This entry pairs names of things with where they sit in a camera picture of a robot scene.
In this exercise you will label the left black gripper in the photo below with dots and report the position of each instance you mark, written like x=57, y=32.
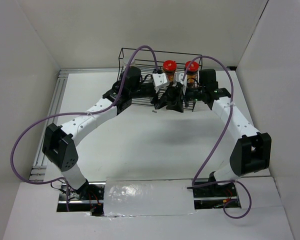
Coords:
x=162, y=102

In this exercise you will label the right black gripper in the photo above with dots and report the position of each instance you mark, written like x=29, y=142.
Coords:
x=179, y=108

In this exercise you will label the red lid sauce jar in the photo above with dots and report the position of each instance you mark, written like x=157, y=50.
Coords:
x=169, y=68
x=191, y=73

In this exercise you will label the black cap spice bottle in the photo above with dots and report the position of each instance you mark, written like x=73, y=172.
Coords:
x=173, y=97

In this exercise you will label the silver lid blue label jar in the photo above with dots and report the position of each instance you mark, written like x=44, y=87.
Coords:
x=126, y=60

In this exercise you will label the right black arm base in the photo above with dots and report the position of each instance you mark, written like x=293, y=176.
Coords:
x=215, y=196

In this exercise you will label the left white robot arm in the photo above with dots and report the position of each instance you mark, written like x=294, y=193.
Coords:
x=61, y=141

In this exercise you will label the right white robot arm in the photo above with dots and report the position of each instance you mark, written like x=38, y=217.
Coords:
x=252, y=149

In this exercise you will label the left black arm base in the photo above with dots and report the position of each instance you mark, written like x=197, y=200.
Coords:
x=90, y=200

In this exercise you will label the reflective foil sheet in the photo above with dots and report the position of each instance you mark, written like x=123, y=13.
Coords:
x=148, y=198

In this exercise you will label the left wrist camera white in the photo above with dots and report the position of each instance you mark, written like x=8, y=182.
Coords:
x=160, y=81

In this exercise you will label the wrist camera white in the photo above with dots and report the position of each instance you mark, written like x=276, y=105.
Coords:
x=160, y=81
x=179, y=77

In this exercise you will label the black wire rack shelf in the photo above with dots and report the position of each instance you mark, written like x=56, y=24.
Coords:
x=145, y=62

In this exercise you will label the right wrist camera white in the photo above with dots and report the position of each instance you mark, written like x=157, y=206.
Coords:
x=179, y=77

